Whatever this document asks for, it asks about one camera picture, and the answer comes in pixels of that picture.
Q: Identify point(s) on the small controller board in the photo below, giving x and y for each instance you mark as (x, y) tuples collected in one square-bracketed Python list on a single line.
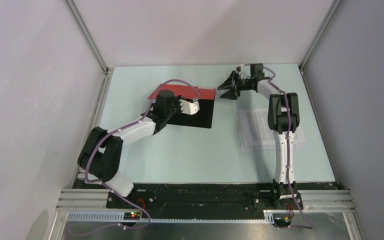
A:
[(132, 216), (281, 222)]

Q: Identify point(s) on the aluminium corner post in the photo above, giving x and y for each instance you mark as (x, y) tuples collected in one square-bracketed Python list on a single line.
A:
[(321, 32), (86, 34)]

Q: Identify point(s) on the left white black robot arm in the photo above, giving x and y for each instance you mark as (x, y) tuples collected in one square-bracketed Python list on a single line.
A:
[(100, 156)]

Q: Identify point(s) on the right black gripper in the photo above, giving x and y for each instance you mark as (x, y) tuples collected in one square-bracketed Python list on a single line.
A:
[(230, 93)]

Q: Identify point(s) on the left aluminium corner post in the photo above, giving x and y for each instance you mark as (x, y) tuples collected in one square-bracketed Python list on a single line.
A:
[(86, 34)]

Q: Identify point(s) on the aluminium frame rails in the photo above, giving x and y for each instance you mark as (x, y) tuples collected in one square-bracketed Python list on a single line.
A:
[(315, 201)]

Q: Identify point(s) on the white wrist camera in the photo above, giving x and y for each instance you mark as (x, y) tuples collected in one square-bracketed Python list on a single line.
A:
[(192, 112), (240, 71)]

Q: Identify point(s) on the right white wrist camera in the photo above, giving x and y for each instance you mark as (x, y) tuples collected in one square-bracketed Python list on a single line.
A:
[(240, 71)]

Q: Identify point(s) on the printed paper sheets stack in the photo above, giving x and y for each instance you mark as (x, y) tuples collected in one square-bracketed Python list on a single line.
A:
[(254, 132)]

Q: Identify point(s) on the left small controller board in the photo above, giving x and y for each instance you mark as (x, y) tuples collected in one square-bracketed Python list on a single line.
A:
[(132, 216)]

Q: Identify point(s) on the right small controller board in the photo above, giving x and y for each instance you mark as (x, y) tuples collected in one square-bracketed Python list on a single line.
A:
[(281, 222)]

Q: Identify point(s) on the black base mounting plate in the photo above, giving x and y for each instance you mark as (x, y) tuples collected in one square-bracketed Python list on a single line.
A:
[(203, 201)]

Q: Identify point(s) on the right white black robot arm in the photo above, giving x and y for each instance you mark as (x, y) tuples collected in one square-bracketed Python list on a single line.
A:
[(283, 120)]

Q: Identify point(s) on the white slotted cable duct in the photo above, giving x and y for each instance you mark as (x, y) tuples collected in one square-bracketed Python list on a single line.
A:
[(117, 217)]

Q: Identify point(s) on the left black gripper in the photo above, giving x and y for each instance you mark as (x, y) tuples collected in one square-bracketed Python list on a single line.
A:
[(179, 103)]

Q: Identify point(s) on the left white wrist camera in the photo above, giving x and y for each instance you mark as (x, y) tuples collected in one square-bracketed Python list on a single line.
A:
[(192, 112)]

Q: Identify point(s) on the red black folder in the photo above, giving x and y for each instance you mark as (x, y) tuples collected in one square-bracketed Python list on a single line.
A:
[(165, 104)]

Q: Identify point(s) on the right aluminium corner post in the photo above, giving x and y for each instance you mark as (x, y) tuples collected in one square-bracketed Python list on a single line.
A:
[(321, 32)]

